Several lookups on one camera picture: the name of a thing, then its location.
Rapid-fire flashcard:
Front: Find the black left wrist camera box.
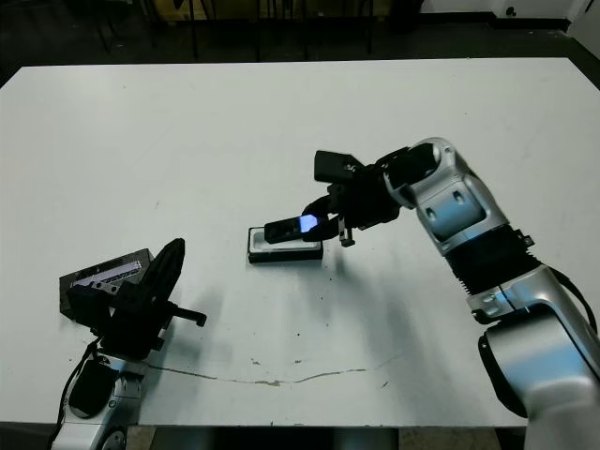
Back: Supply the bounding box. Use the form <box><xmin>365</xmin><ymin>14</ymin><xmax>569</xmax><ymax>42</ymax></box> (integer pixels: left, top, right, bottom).
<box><xmin>65</xmin><ymin>286</ymin><xmax>118</xmax><ymax>335</ymax></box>

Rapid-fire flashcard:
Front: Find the black chair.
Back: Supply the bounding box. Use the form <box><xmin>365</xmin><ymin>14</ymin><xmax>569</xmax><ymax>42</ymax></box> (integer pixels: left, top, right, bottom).
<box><xmin>187</xmin><ymin>0</ymin><xmax>263</xmax><ymax>63</ymax></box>

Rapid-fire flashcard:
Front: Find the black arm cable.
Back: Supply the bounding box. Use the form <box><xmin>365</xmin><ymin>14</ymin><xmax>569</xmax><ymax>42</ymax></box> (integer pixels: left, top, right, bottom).
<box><xmin>54</xmin><ymin>338</ymin><xmax>103</xmax><ymax>435</ymax></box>
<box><xmin>547</xmin><ymin>265</ymin><xmax>600</xmax><ymax>339</ymax></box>

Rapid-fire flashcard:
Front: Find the black box lid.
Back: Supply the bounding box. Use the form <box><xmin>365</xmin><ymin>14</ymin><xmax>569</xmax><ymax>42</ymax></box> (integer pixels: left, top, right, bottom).
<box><xmin>59</xmin><ymin>247</ymin><xmax>154</xmax><ymax>323</ymax></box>

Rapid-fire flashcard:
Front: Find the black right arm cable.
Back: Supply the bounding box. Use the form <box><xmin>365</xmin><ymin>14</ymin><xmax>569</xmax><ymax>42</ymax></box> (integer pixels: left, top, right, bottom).
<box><xmin>547</xmin><ymin>265</ymin><xmax>600</xmax><ymax>339</ymax></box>

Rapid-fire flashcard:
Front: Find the black bar-shaped camera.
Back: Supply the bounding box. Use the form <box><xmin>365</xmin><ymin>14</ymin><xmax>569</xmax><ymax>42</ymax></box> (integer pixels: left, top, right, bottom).
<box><xmin>263</xmin><ymin>214</ymin><xmax>325</xmax><ymax>246</ymax></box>

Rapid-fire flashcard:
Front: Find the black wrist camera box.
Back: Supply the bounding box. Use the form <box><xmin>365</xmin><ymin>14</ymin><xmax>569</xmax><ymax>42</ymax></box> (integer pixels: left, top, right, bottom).
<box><xmin>65</xmin><ymin>286</ymin><xmax>118</xmax><ymax>335</ymax></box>
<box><xmin>312</xmin><ymin>149</ymin><xmax>365</xmax><ymax>185</ymax></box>

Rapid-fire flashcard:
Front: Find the white cabinet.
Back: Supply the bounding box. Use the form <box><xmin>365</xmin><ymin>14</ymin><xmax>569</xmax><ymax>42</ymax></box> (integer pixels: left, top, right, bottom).
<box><xmin>564</xmin><ymin>0</ymin><xmax>600</xmax><ymax>47</ymax></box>

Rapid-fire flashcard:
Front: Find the black box base white inlay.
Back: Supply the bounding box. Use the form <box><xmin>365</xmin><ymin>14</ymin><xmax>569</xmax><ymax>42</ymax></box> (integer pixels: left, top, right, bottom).
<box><xmin>247</xmin><ymin>226</ymin><xmax>325</xmax><ymax>266</ymax></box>

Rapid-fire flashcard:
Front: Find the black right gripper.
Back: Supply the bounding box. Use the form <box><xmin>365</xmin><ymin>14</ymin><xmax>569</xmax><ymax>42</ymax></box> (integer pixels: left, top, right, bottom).
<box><xmin>301</xmin><ymin>163</ymin><xmax>402</xmax><ymax>248</ymax></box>

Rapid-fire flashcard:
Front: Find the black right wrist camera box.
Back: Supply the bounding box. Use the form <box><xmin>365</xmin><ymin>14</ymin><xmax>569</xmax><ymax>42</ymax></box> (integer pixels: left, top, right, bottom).
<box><xmin>312</xmin><ymin>149</ymin><xmax>365</xmax><ymax>185</ymax></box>

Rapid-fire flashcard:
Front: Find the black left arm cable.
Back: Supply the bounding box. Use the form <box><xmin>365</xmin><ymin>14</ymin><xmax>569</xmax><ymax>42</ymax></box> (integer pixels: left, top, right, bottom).
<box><xmin>54</xmin><ymin>338</ymin><xmax>103</xmax><ymax>435</ymax></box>

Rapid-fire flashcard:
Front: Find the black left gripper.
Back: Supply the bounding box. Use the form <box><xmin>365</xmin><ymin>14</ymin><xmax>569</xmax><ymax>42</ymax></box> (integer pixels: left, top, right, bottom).
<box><xmin>91</xmin><ymin>238</ymin><xmax>207</xmax><ymax>361</ymax></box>

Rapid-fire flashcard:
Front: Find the yellow cardboard box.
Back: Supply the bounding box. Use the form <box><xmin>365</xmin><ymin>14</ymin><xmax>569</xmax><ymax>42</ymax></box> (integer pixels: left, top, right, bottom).
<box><xmin>157</xmin><ymin>0</ymin><xmax>208</xmax><ymax>21</ymax></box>

